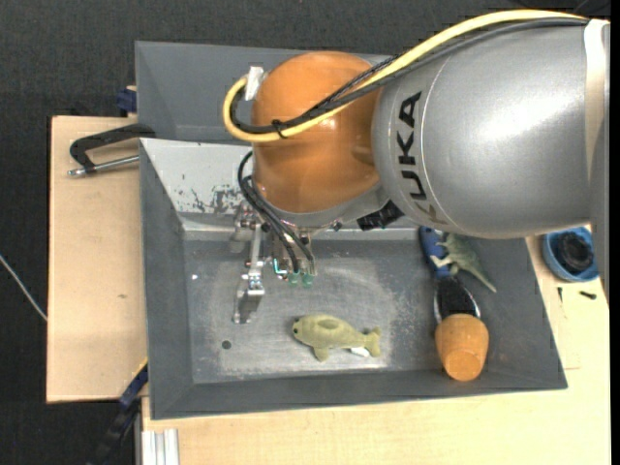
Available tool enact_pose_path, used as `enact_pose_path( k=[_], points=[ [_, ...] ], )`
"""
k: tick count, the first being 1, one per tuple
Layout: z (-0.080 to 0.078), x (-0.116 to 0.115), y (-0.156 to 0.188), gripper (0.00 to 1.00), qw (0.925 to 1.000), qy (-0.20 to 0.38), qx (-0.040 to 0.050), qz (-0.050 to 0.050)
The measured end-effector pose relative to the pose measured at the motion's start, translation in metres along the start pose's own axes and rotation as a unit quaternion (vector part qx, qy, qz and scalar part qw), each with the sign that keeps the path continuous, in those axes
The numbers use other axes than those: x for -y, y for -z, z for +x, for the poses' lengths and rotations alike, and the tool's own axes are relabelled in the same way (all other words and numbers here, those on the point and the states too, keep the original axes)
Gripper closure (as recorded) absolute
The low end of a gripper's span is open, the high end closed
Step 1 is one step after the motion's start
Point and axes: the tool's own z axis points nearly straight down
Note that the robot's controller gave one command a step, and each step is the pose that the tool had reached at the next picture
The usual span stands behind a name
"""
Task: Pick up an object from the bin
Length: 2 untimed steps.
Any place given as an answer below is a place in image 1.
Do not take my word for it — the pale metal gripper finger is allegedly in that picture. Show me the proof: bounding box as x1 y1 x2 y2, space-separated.
243 259 267 310
232 278 255 326

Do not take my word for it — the grey metal bin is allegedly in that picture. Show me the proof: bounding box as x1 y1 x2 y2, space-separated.
134 40 569 420

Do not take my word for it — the green toy fish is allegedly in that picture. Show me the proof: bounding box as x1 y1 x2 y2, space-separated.
291 312 384 362

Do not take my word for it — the pale cardboard board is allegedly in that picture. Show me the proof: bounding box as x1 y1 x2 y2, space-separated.
46 115 149 404

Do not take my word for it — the blue and black brush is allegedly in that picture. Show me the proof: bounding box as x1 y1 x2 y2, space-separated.
418 225 481 325

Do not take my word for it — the green toy dinosaur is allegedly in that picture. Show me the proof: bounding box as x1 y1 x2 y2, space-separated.
435 232 499 295

